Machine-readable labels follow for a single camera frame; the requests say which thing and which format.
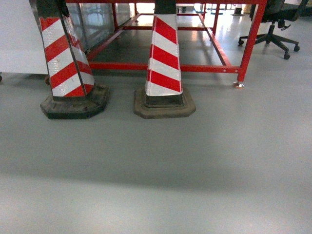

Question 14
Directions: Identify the red metal table frame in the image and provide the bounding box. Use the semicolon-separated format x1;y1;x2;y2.
65;0;269;89

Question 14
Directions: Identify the black office chair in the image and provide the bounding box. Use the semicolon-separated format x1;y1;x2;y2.
238;0;312;60

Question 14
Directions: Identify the red white traffic cone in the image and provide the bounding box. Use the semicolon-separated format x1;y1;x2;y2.
134;0;196;119
30;0;110;119

